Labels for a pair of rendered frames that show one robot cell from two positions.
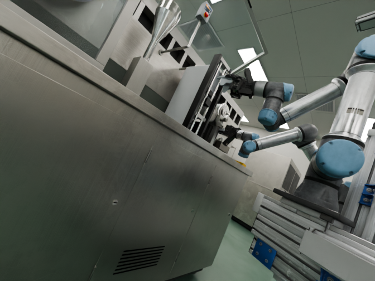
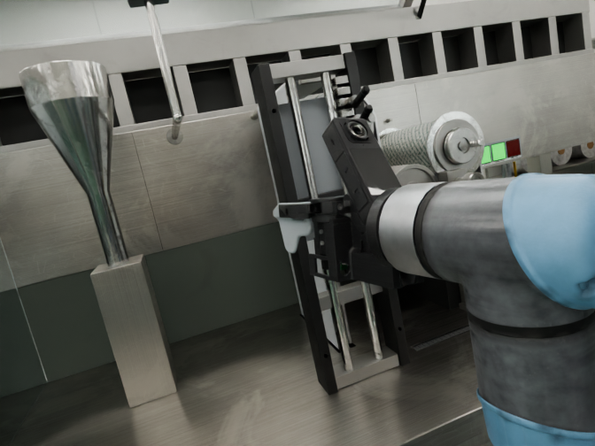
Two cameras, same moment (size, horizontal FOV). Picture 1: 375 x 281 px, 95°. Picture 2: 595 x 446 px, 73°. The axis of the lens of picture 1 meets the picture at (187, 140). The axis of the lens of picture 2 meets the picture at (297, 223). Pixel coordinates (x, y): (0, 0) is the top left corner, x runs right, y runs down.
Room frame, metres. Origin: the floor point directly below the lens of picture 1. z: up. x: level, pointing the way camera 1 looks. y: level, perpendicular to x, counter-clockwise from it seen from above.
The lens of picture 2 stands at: (0.44, -0.28, 1.29)
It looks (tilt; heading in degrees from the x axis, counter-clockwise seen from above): 9 degrees down; 30
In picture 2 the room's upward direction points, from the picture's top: 12 degrees counter-clockwise
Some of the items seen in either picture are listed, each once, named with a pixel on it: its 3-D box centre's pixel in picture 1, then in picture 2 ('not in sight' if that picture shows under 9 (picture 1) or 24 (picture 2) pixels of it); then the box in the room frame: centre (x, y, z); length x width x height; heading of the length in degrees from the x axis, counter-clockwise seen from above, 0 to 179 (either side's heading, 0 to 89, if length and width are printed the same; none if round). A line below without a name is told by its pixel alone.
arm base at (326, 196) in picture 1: (317, 193); not in sight; (0.70, -0.57, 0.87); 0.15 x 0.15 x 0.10
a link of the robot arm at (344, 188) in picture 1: (354, 194); not in sight; (0.96, -0.99, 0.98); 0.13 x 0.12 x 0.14; 167
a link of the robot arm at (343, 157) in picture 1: (354, 107); not in sight; (0.58, -0.50, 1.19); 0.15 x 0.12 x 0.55; 148
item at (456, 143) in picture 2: (224, 112); (459, 145); (1.37, -0.18, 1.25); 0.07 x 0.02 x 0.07; 136
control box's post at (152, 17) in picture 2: (194, 33); (163, 60); (1.01, 0.24, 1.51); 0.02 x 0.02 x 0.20
